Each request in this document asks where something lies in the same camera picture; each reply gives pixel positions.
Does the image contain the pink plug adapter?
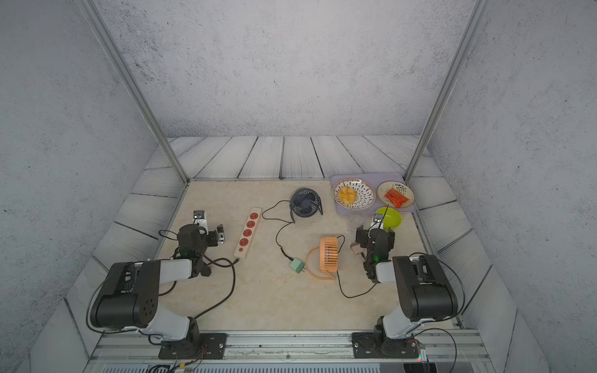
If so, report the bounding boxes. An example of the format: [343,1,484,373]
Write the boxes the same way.
[350,242,365,256]

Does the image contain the orange fan black cable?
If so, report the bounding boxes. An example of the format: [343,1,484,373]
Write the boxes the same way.
[334,235,378,300]

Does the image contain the beige power strip red sockets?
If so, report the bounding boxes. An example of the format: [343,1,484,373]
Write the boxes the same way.
[233,208,262,260]

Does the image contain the orange desk fan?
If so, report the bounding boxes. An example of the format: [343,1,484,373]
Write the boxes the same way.
[305,237,340,281]

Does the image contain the green plug adapter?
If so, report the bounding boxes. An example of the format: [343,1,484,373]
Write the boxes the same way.
[289,258,306,274]

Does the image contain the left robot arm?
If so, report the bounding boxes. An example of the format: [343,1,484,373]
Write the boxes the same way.
[86,223,225,345]

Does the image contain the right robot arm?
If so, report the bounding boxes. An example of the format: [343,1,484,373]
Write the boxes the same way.
[355,226,460,343]

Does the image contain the black desk fan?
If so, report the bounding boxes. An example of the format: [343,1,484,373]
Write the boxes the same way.
[289,187,323,222]

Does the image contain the clear plastic cup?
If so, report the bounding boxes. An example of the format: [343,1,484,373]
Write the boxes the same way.
[347,214,367,230]

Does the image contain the green bowl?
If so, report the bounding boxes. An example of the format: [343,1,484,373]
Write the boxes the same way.
[375,207,402,231]

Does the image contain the patterned bowl with yellow food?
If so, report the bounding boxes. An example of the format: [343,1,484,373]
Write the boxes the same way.
[332,179,376,211]

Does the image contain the plate with red food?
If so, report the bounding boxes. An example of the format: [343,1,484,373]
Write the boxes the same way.
[377,181,415,209]

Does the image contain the black power strip cable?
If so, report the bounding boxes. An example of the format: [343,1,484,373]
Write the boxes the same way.
[158,255,241,321]

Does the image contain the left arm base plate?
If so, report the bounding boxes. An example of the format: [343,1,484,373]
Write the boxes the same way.
[158,333,228,360]

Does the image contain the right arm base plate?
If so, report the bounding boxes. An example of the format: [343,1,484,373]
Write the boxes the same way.
[351,332,420,359]

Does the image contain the aluminium front rail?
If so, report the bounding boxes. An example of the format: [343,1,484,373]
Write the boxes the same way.
[83,329,496,373]

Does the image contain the right aluminium frame post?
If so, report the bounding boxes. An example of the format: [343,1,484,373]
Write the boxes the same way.
[404,0,491,183]

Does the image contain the aluminium frame post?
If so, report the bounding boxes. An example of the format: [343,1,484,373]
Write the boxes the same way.
[76,0,191,186]
[404,0,491,183]

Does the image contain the left aluminium frame post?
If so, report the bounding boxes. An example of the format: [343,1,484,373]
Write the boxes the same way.
[76,0,191,186]

